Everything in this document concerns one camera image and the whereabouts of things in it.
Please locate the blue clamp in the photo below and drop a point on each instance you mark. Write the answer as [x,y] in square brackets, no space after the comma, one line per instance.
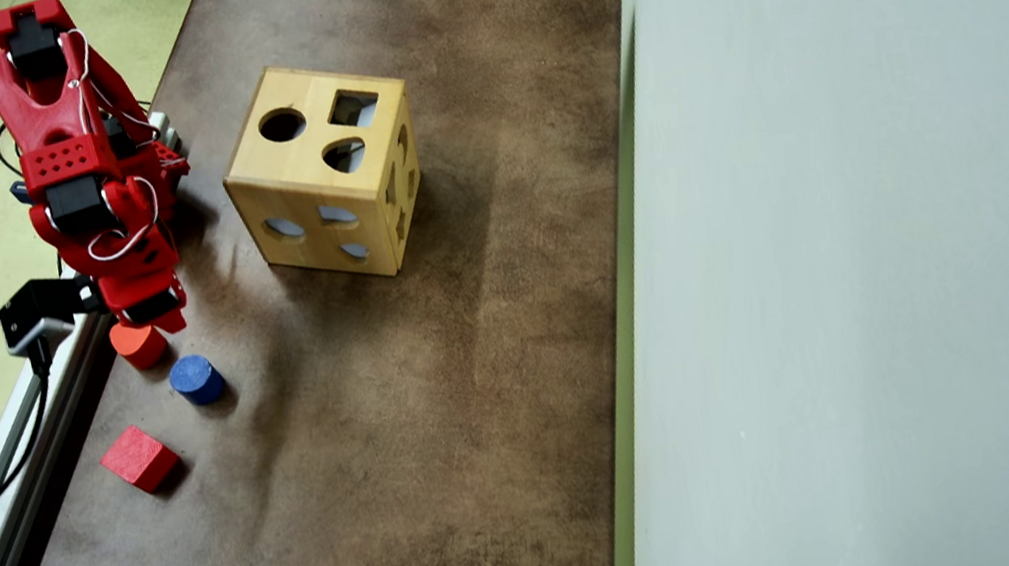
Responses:
[20,193]

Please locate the blue wooden cylinder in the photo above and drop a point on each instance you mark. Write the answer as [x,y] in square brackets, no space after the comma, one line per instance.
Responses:
[196,377]

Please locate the wooden shape sorter box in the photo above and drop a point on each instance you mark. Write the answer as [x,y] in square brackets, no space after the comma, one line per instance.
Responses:
[294,166]

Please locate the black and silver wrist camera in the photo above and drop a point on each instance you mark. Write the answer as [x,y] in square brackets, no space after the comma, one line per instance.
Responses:
[38,308]

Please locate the red robot arm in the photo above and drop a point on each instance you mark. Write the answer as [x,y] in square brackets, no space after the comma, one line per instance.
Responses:
[49,122]

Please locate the orange rounded wooden block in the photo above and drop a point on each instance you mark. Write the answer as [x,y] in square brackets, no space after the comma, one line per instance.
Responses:
[142,348]

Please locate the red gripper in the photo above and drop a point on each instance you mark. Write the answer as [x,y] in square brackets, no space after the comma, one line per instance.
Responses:
[150,308]

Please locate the red wooden cube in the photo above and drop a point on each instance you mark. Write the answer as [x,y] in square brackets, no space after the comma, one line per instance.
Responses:
[137,458]

